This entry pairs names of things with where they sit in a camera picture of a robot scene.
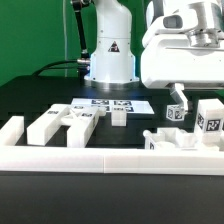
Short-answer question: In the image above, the white chair seat piece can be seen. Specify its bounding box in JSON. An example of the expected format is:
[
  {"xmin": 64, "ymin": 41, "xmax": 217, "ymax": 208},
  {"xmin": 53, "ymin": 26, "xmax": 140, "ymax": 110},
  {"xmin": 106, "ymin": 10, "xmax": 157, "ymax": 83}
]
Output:
[{"xmin": 143, "ymin": 128, "xmax": 224, "ymax": 152}]

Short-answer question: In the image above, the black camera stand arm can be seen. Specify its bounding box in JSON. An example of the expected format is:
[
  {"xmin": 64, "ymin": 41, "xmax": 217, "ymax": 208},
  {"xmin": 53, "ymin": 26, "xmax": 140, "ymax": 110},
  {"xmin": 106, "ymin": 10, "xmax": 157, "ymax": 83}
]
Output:
[{"xmin": 71, "ymin": 0, "xmax": 91, "ymax": 81}]

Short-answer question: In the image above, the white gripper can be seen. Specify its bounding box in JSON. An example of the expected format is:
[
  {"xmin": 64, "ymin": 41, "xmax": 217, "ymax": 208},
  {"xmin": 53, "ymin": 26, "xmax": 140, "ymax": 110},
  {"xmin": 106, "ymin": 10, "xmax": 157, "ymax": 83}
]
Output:
[{"xmin": 140, "ymin": 6, "xmax": 224, "ymax": 115}]

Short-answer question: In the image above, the white marker sheet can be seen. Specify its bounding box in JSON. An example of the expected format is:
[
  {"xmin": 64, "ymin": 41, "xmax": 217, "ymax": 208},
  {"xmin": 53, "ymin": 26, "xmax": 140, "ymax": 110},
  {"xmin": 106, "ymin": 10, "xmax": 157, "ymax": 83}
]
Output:
[{"xmin": 71, "ymin": 98, "xmax": 154, "ymax": 114}]

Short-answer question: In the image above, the black cable bundle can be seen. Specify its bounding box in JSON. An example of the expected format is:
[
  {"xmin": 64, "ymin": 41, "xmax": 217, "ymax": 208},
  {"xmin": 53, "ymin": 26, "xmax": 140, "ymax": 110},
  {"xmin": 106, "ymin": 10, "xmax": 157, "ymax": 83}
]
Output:
[{"xmin": 31, "ymin": 59, "xmax": 91, "ymax": 77}]

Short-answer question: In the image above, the white U-shaped fence frame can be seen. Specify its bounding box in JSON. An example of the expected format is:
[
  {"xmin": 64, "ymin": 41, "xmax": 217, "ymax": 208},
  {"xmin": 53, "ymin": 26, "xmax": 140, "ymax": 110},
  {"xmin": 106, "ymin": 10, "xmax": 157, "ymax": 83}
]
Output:
[{"xmin": 0, "ymin": 116, "xmax": 224, "ymax": 176}]

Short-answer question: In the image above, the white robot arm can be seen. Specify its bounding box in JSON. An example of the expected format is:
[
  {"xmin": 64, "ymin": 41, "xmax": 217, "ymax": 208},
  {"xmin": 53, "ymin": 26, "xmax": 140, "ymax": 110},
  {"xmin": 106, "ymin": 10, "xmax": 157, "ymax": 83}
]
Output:
[{"xmin": 84, "ymin": 0, "xmax": 224, "ymax": 111}]

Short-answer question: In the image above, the white chair back piece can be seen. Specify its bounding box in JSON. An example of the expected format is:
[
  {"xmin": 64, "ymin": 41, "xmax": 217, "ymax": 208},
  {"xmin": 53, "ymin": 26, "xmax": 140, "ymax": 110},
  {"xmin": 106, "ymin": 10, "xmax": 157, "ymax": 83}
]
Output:
[{"xmin": 27, "ymin": 104, "xmax": 106, "ymax": 148}]

